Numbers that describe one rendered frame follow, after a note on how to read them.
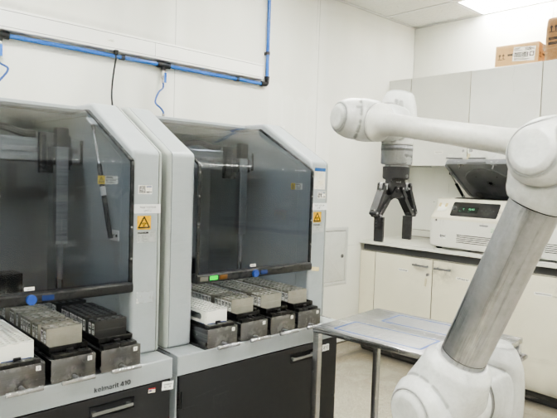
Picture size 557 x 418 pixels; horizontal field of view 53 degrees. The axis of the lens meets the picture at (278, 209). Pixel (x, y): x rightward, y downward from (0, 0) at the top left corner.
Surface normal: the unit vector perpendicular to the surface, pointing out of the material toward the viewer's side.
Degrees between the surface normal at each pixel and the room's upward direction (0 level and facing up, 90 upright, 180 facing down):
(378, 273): 90
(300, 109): 90
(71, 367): 90
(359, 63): 90
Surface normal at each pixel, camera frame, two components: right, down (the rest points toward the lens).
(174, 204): 0.68, 0.06
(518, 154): -0.72, -0.12
